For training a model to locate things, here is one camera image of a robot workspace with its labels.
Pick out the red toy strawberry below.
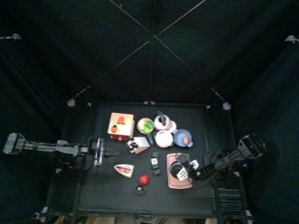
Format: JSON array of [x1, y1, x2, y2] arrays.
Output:
[[137, 174, 150, 186]]

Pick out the white toy knife block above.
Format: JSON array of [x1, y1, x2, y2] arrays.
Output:
[[125, 136, 152, 155]]

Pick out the green bowl with lettuce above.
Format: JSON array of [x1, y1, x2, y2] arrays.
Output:
[[136, 117, 156, 135]]

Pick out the pink cutting board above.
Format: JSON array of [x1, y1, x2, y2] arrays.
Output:
[[165, 151, 193, 190]]

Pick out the white triangular sushi piece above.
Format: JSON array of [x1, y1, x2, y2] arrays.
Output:
[[113, 164, 136, 179]]

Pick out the black strap with green square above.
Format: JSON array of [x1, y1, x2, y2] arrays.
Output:
[[149, 151, 162, 176]]

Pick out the small black sushi roll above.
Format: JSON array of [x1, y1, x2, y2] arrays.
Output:
[[134, 184, 146, 196]]

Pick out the black round dish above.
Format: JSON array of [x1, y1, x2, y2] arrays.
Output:
[[169, 161, 184, 178]]

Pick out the wooden shape sorter box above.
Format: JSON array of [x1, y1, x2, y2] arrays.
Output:
[[106, 112, 136, 141]]

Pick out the white text label sticker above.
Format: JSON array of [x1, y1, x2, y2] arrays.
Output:
[[216, 187, 245, 214]]

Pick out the blue bowl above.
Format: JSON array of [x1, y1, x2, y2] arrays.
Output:
[[172, 129, 194, 148]]

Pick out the white round bowl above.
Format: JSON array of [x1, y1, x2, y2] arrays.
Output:
[[153, 129, 174, 149]]

